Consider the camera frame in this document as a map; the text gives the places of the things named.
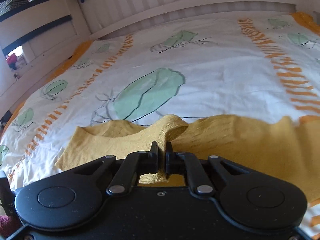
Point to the yellow knitted garment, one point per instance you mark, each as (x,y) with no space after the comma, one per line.
(283,150)

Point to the white wooden bed frame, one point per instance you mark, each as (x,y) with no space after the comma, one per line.
(49,30)

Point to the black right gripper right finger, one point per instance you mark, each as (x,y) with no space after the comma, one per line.
(188,165)

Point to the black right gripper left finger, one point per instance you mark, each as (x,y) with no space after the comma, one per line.
(127,171)

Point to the white leaf-print duvet cover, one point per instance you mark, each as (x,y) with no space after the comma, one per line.
(251,67)

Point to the dark red cloth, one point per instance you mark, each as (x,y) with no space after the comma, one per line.
(9,225)

